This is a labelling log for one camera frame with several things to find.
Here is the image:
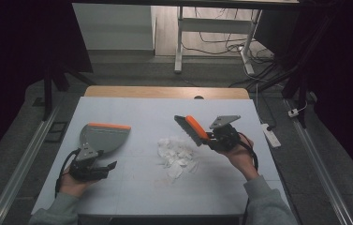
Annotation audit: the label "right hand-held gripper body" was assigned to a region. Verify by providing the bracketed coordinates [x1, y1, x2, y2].
[208, 114, 243, 154]

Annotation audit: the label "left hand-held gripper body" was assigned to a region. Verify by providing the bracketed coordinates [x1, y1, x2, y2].
[67, 142, 104, 183]

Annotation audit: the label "orange brush with grey bristles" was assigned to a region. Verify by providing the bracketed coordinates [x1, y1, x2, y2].
[173, 114, 212, 147]

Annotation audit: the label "white paper scraps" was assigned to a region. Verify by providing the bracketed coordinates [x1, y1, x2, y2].
[156, 135, 201, 182]

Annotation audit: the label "person's left hand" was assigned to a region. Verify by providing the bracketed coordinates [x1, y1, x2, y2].
[57, 168, 99, 199]

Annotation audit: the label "person's right hand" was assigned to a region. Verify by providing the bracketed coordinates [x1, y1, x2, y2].
[223, 133, 260, 182]

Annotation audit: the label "grey dustpan with orange edge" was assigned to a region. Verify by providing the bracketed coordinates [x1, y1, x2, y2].
[79, 122, 132, 156]

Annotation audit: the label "white power strip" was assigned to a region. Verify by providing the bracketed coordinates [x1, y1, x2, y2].
[260, 123, 282, 149]

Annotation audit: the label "black floor plate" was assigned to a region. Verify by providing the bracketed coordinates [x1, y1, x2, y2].
[44, 121, 69, 144]

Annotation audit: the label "white table cover board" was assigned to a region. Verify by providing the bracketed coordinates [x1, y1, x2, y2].
[31, 96, 292, 218]

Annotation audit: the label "black metal stand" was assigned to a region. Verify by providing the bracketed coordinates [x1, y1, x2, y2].
[252, 59, 313, 129]
[39, 55, 88, 122]

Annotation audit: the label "white cabinet panel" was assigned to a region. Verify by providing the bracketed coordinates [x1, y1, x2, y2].
[72, 3, 157, 52]

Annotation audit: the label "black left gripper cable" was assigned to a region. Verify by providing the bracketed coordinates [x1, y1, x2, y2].
[54, 148, 81, 199]

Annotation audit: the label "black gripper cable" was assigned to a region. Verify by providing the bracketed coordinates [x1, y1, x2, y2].
[54, 148, 81, 199]
[237, 131, 260, 225]

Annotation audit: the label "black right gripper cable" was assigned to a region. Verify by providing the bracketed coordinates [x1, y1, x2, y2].
[237, 131, 260, 225]

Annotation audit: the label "aluminium floor rail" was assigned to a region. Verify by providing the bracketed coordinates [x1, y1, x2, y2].
[284, 98, 353, 225]
[0, 104, 60, 225]

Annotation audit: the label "black floor cables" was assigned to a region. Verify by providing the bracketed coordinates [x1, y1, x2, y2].
[182, 7, 276, 59]

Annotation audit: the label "white desk frame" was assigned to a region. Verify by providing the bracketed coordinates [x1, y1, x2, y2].
[173, 6, 263, 76]

